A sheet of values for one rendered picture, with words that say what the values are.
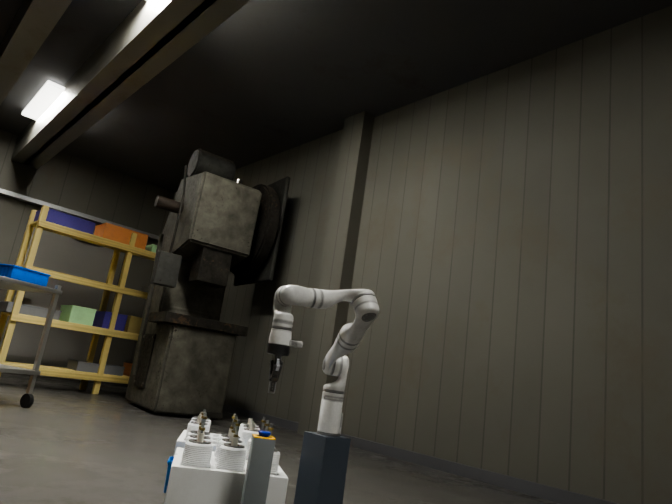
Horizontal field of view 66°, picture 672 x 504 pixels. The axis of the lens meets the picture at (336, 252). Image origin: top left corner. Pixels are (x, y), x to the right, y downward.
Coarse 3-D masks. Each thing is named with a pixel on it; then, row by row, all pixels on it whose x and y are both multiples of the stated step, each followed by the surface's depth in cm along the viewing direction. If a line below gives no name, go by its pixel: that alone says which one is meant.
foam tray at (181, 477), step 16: (176, 464) 172; (176, 480) 168; (192, 480) 169; (208, 480) 170; (224, 480) 172; (240, 480) 173; (272, 480) 175; (176, 496) 167; (192, 496) 168; (208, 496) 169; (224, 496) 171; (240, 496) 172; (272, 496) 174
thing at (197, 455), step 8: (184, 448) 177; (192, 448) 174; (200, 448) 174; (208, 448) 176; (184, 456) 175; (192, 456) 174; (200, 456) 174; (208, 456) 176; (184, 464) 174; (192, 464) 173; (200, 464) 174; (208, 464) 176
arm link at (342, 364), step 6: (336, 360) 218; (342, 360) 219; (348, 360) 221; (336, 366) 218; (342, 366) 218; (348, 366) 219; (336, 372) 218; (342, 372) 218; (342, 378) 218; (330, 384) 217; (336, 384) 217; (342, 384) 217; (324, 390) 217; (330, 390) 216; (336, 390) 215; (342, 390) 217
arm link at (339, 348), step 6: (336, 342) 208; (342, 342) 204; (336, 348) 209; (342, 348) 206; (348, 348) 205; (354, 348) 206; (330, 354) 214; (336, 354) 210; (342, 354) 208; (324, 360) 220; (330, 360) 214; (324, 366) 219; (330, 366) 216; (324, 372) 220; (330, 372) 218
